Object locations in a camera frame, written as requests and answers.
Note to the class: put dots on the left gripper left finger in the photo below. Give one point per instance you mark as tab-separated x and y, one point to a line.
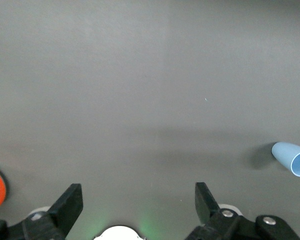
67	207

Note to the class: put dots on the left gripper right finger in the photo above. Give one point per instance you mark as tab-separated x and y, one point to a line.
206	207

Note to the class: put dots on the light blue plastic cup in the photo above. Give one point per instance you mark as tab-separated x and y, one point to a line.
285	152

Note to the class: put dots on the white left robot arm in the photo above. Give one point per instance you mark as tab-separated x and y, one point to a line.
118	233

